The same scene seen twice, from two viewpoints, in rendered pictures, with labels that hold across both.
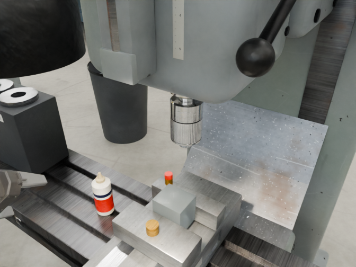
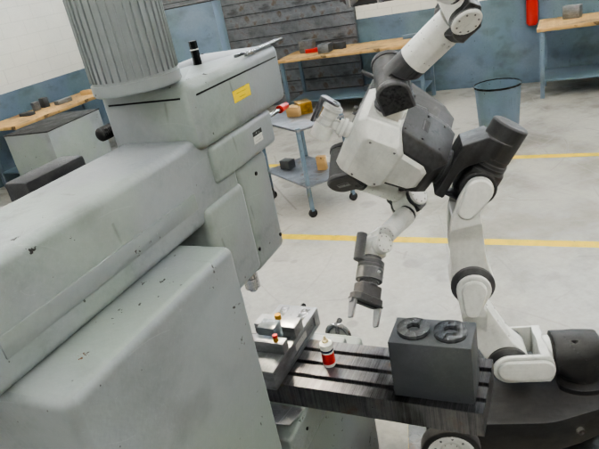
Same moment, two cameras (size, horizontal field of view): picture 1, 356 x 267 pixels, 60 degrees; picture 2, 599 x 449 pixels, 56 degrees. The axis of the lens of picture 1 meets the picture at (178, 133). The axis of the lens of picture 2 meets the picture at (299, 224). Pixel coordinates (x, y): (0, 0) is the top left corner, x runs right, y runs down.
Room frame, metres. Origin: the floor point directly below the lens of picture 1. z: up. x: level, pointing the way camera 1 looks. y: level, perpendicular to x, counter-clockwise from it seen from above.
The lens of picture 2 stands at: (1.95, 0.02, 2.07)
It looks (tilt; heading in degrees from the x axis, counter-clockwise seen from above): 24 degrees down; 175
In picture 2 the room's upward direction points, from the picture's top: 11 degrees counter-clockwise
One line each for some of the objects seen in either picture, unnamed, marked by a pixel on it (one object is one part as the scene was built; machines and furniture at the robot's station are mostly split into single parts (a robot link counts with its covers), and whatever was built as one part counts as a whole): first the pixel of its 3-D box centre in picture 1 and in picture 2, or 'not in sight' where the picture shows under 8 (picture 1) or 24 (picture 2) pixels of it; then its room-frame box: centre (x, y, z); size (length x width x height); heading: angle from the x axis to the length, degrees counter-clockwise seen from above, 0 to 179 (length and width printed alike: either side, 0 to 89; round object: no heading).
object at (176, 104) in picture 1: (186, 101); not in sight; (0.39, -0.01, 1.26); 0.05 x 0.05 x 0.01
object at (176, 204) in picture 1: (174, 209); (270, 330); (0.40, 0.01, 1.04); 0.06 x 0.05 x 0.06; 56
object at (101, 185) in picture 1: (102, 192); (326, 349); (0.50, 0.17, 0.99); 0.04 x 0.04 x 0.11
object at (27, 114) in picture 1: (17, 124); (434, 357); (0.72, 0.43, 1.03); 0.22 x 0.12 x 0.20; 59
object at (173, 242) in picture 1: (156, 236); (278, 325); (0.35, 0.04, 1.02); 0.15 x 0.06 x 0.04; 56
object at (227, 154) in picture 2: not in sight; (208, 145); (0.42, -0.04, 1.68); 0.34 x 0.24 x 0.10; 147
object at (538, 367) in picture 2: not in sight; (519, 354); (0.39, 0.86, 0.68); 0.21 x 0.20 x 0.13; 71
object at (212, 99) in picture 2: not in sight; (201, 95); (0.40, -0.02, 1.81); 0.47 x 0.26 x 0.16; 147
